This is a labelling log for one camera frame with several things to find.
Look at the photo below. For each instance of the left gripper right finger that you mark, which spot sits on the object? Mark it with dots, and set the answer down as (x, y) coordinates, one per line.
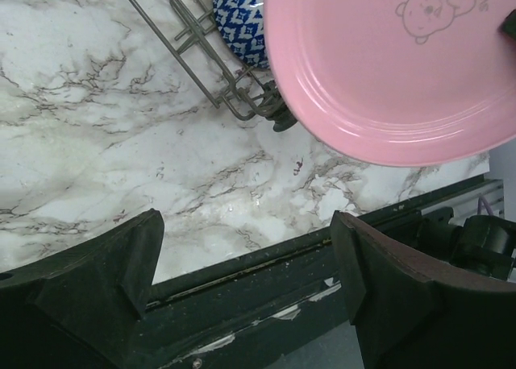
(411, 310)

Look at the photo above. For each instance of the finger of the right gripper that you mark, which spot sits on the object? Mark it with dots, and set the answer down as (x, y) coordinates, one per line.
(508, 26)

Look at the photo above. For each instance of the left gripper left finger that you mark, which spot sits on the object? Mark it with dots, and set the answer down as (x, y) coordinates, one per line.
(79, 308)

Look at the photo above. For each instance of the pink plate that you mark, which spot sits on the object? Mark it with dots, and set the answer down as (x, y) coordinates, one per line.
(403, 83)

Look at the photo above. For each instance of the grey wire dish rack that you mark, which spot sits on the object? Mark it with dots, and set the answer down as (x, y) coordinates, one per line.
(188, 31)

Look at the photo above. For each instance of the red blue patterned bowl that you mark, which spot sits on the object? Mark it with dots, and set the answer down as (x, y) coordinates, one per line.
(241, 25)

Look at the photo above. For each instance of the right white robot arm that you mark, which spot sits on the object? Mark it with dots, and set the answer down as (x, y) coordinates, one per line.
(469, 231)

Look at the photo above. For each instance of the aluminium frame rail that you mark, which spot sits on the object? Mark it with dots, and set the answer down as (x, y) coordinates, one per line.
(490, 199)

